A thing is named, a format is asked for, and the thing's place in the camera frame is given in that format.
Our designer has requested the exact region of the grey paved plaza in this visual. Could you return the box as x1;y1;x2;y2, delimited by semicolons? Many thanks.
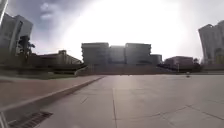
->
33;73;224;128

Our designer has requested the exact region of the tree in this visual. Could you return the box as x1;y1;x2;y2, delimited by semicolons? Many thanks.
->
17;35;36;66

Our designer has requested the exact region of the reddish raised pavement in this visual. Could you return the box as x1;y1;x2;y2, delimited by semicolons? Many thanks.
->
0;75;101;108

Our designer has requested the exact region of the large pale building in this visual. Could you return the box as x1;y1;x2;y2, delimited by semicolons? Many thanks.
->
197;19;224;66

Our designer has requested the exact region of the wide grey building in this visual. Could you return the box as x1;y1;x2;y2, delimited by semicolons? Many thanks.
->
75;41;174;76

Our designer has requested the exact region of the tall pale building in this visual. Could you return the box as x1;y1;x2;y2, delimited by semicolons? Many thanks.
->
0;12;34;66

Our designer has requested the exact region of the metal drain grate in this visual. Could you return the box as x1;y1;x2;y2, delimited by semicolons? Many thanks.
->
7;110;54;128

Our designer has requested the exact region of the low reddish building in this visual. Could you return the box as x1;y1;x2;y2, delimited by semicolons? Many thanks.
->
163;55;195;71

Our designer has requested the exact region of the grass lawn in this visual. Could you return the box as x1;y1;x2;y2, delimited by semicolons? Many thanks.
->
0;72;79;81

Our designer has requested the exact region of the grey stone kerb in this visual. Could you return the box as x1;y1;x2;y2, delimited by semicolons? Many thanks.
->
0;75;105;123

